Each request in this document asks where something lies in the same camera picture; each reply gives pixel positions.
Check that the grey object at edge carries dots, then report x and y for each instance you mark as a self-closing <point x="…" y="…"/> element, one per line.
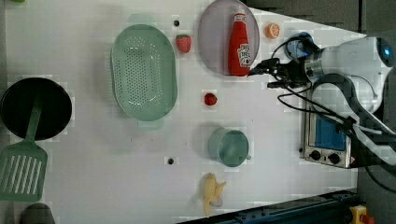
<point x="37" y="213"/>

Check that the orange slice toy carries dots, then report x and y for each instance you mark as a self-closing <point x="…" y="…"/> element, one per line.
<point x="272" y="30"/>

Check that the yellow toy banana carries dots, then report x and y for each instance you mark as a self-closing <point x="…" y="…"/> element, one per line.
<point x="212" y="191"/>

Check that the large red toy strawberry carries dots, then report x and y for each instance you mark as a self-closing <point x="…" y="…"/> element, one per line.
<point x="183" y="43"/>

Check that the blue cup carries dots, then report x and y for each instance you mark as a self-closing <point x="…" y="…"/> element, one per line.
<point x="294" y="49"/>

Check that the purple round plate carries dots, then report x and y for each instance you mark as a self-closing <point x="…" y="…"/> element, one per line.
<point x="215" y="30"/>

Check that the black frying pan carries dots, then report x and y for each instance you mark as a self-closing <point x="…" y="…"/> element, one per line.
<point x="18" y="100"/>

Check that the silver black toaster oven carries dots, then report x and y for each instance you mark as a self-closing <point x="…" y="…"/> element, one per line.
<point x="326" y="144"/>

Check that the green object at corner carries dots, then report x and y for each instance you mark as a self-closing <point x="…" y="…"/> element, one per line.
<point x="18" y="1"/>

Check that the green slotted spatula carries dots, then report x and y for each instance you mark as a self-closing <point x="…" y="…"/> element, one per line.
<point x="23" y="164"/>

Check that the blue metal frame rail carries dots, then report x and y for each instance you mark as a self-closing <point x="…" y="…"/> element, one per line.
<point x="329" y="208"/>

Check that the green perforated colander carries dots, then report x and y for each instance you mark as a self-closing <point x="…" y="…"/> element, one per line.
<point x="144" y="72"/>

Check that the green cup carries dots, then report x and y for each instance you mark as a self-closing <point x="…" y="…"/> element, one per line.
<point x="229" y="147"/>

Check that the yellow red emergency button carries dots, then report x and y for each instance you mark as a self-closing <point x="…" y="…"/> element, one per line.
<point x="360" y="215"/>

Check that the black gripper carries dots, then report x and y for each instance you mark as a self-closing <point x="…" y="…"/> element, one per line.
<point x="287" y="75"/>

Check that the small red toy strawberry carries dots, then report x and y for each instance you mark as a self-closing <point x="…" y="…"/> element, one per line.
<point x="210" y="99"/>

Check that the red ketchup bottle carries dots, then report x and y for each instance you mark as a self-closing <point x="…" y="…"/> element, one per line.
<point x="239" y="57"/>

